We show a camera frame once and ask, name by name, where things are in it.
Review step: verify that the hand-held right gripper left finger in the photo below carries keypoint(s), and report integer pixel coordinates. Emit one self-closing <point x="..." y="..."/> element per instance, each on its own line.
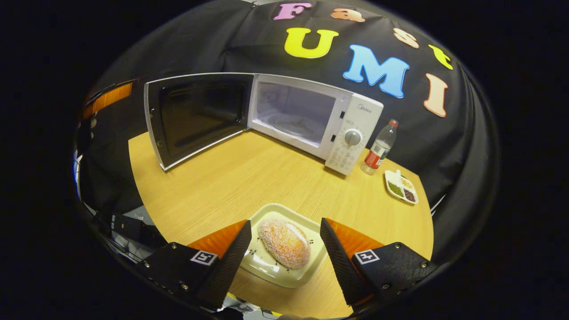
<point x="226" y="271"/>

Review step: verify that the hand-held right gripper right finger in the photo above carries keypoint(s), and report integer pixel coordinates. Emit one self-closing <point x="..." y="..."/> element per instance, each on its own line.
<point x="344" y="271"/>

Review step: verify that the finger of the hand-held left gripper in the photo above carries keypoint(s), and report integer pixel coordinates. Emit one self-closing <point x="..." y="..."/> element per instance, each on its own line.
<point x="111" y="98"/>

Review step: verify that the cream rectangular plate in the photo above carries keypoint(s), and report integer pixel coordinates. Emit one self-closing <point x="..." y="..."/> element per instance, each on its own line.
<point x="271" y="273"/>

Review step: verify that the sugared bread roll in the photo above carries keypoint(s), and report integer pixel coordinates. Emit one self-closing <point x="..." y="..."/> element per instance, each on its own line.
<point x="284" y="244"/>

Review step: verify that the white microwave oven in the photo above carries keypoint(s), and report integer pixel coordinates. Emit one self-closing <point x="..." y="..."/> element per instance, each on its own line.
<point x="355" y="129"/>

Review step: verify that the white divided dish of beans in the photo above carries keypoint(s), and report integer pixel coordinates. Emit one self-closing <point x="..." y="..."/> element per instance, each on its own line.
<point x="400" y="189"/>

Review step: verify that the black box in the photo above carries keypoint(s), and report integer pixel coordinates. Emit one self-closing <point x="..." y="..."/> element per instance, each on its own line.
<point x="133" y="229"/>

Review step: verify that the clear plastic bottle red label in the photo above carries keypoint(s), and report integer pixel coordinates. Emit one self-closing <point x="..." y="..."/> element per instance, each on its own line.
<point x="378" y="151"/>

